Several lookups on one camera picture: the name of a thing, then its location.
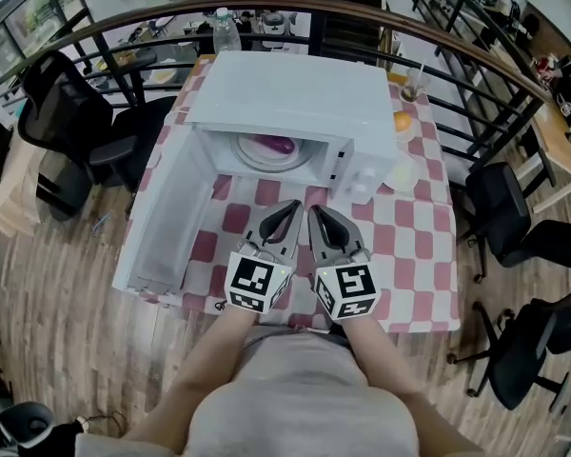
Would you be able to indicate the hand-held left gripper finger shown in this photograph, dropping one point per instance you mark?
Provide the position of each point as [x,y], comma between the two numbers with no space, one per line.
[292,241]
[257,233]

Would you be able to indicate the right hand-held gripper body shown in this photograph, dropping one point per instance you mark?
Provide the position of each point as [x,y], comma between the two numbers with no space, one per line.
[347,288]

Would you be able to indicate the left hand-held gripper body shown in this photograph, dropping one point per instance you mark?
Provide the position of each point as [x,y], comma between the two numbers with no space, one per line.
[252,279]

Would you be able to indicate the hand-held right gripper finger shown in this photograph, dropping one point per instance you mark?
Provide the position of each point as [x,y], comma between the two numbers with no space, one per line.
[352,241]
[321,248]

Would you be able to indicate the purple eggplant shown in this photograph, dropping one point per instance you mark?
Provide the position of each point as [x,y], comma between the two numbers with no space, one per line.
[278,145]

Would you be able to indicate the white microwave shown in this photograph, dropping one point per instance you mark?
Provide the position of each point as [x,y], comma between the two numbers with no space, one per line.
[290,88]

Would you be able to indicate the person's left forearm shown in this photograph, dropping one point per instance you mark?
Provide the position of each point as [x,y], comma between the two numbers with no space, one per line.
[219,350]

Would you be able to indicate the person's right forearm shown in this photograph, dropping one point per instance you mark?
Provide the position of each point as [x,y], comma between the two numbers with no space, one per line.
[380,355]

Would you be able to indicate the red white checkered tablecloth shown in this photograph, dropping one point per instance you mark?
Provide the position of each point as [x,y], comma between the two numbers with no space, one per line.
[409,236]

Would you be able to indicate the small white bowl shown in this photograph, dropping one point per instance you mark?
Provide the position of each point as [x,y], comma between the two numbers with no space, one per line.
[405,137]

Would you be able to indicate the orange fruit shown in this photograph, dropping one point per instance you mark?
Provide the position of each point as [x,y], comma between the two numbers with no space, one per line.
[402,121]

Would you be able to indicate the person's light shirt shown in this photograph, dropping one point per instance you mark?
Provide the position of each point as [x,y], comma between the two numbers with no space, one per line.
[304,412]

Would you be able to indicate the black office chair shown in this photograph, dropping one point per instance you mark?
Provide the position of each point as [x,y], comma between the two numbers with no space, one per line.
[499,212]
[514,360]
[66,107]

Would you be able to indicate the clear drink cup with straw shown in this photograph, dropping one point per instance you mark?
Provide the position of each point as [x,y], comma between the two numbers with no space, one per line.
[415,86]

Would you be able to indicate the clear plastic water bottle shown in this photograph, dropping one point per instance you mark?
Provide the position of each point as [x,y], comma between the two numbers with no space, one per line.
[227,33]

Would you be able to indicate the white rice cooker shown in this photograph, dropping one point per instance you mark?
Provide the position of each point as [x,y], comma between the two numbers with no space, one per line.
[276,24]

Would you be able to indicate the wooden desk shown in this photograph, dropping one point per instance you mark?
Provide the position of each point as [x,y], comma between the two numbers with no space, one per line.
[557,145]

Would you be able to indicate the light wooden side table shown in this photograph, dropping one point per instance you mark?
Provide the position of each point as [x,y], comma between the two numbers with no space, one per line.
[9,198]

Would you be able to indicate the glass window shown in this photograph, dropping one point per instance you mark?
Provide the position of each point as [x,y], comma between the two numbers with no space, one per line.
[33,12]

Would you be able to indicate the black railing with wooden rail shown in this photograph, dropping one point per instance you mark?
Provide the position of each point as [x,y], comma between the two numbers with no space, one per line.
[290,3]

